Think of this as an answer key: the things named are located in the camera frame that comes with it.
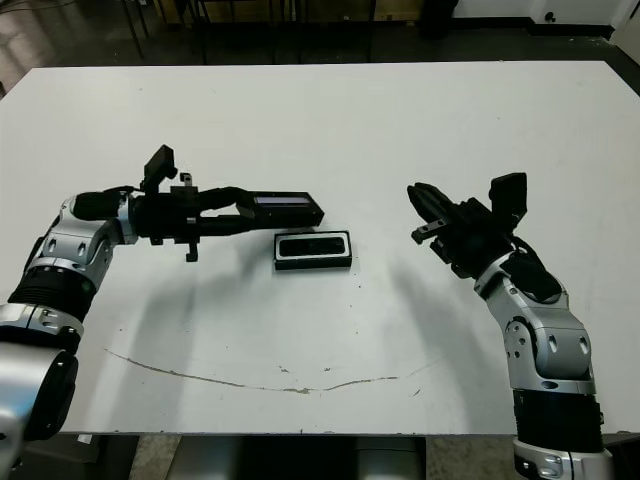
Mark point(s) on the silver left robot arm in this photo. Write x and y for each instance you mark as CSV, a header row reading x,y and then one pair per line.
x,y
75,240

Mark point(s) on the black bin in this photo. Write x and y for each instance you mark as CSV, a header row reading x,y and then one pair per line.
x,y
437,19

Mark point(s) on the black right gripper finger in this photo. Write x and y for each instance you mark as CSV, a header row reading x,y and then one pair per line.
x,y
435,214
435,194

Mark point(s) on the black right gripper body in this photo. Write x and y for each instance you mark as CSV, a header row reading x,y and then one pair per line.
x,y
475,240

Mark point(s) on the white door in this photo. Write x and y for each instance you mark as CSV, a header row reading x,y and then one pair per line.
x,y
627,30

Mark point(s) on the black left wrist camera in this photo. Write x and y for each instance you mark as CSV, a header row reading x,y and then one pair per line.
x,y
160,162

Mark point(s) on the black mesh chair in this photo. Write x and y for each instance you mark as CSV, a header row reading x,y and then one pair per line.
x,y
202,30

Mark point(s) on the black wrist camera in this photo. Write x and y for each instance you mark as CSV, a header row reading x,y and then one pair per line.
x,y
510,195
160,162

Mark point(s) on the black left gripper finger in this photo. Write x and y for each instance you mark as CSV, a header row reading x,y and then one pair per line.
x,y
235,196
235,226

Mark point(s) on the black box white insert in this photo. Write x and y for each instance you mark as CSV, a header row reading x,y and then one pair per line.
x,y
312,265

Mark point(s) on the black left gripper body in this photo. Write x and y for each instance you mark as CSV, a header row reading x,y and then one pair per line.
x,y
167,217

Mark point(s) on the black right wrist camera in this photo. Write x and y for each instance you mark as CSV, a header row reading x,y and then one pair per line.
x,y
510,195

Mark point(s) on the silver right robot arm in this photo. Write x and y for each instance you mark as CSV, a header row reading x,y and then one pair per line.
x,y
550,345

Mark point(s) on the black box lid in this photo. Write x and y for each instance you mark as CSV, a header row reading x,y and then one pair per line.
x,y
290,215

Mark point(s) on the small black door stopper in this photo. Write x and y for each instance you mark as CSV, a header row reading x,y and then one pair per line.
x,y
550,16

